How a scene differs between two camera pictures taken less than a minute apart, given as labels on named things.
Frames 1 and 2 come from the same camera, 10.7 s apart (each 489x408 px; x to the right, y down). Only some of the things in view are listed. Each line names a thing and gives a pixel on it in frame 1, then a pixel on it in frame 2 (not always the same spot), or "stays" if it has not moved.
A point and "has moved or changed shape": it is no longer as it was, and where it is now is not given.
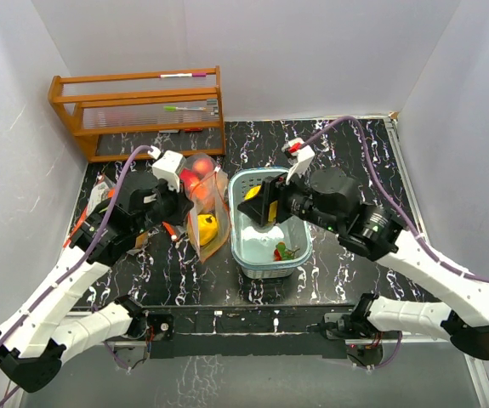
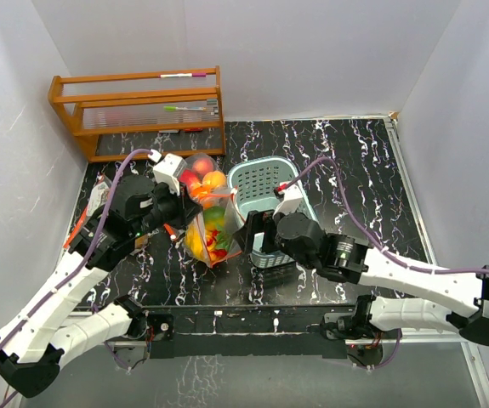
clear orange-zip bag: [202, 180] stays
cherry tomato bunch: [282, 253] has moved or changed shape
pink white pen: [184, 75] stays
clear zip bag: [102, 188] stays
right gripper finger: [263, 208] → [246, 234]
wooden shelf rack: [159, 102] stays
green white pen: [174, 108] stays
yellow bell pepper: [208, 226] → [194, 241]
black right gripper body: [294, 201] → [271, 241]
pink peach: [203, 166] stays
